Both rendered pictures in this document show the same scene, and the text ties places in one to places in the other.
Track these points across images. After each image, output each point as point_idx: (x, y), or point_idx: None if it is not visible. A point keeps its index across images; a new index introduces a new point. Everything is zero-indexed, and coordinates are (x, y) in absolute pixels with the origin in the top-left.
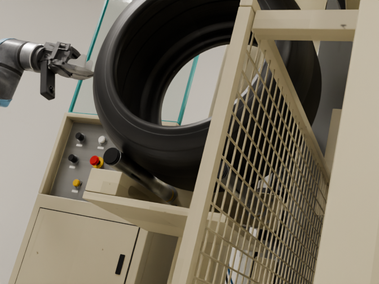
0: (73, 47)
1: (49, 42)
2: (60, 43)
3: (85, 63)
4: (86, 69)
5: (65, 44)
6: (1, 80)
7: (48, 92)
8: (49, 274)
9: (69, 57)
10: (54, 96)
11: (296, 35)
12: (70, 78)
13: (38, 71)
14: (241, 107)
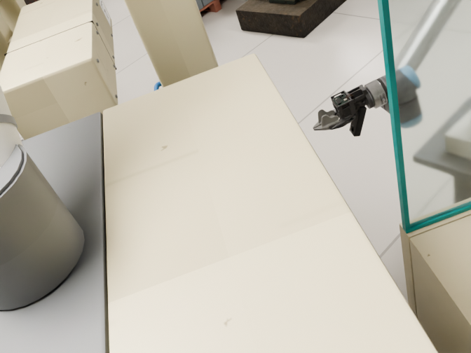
0: (331, 99)
1: (358, 86)
2: (340, 93)
3: (318, 118)
4: (316, 123)
5: (335, 95)
6: (387, 107)
7: (350, 130)
8: None
9: (333, 107)
10: (353, 134)
11: None
12: (348, 122)
13: (373, 107)
14: None
